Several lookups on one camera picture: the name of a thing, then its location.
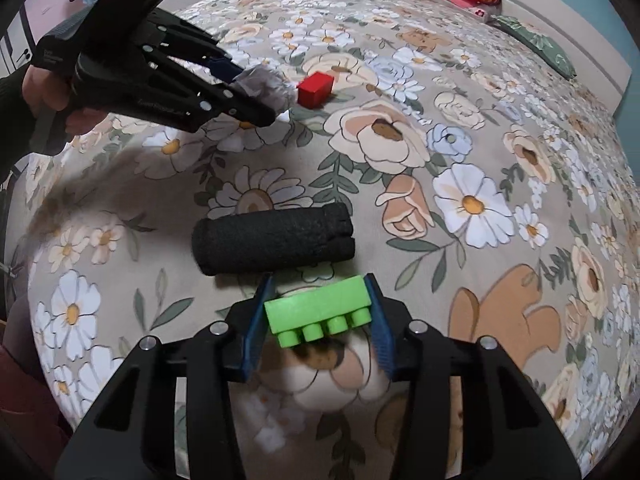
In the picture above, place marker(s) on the floral bed blanket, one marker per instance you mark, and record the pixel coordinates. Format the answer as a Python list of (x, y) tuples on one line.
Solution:
[(450, 125)]

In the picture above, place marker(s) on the person's left forearm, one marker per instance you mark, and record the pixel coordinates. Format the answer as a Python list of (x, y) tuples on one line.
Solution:
[(12, 115)]

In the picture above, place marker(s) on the grey paper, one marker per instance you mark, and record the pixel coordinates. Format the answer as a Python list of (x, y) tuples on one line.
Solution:
[(262, 87)]

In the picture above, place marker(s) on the green floral pillow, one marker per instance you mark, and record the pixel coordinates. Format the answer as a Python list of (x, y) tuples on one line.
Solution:
[(540, 42)]

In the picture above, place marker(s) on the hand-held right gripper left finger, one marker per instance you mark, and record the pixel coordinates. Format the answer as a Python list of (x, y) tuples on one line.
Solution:
[(255, 332)]

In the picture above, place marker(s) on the person's left hand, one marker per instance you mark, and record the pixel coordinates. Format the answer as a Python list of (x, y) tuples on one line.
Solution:
[(37, 87)]

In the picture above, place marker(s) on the white bed headboard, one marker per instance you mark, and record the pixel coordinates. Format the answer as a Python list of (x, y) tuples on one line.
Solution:
[(590, 25)]

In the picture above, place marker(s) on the red toy block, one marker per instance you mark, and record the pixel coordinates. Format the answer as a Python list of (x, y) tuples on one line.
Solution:
[(314, 91)]

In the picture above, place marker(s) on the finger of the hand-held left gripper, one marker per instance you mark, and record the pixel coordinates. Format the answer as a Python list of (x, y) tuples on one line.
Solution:
[(225, 67), (250, 112)]

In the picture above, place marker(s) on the black foam roll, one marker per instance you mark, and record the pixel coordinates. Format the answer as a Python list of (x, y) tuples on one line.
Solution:
[(270, 237)]

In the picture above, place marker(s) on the pink quilted garment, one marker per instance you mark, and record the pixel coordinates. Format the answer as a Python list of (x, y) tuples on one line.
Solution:
[(22, 380)]

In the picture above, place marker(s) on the green toy building block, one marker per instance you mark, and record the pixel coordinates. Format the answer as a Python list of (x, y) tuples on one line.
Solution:
[(315, 305)]

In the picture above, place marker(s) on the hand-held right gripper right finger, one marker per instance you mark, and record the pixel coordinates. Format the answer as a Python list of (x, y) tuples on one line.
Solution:
[(380, 335)]

